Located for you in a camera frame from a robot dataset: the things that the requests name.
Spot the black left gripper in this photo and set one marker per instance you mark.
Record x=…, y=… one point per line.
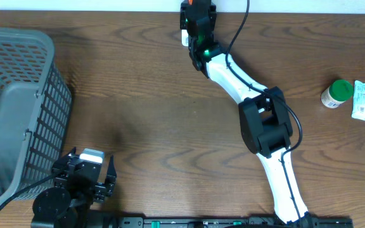
x=100, y=191

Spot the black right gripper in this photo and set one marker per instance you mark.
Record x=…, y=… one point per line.
x=185, y=6

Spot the green lid jar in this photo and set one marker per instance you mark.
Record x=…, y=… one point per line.
x=337, y=93

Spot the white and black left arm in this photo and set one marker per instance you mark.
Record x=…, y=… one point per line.
x=56, y=207

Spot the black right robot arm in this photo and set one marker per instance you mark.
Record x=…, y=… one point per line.
x=265, y=117

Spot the white barcode scanner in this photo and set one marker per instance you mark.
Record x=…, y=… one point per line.
x=184, y=38

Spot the dark grey plastic basket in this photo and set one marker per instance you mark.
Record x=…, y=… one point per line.
x=35, y=106

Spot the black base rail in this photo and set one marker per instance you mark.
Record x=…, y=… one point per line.
x=254, y=221

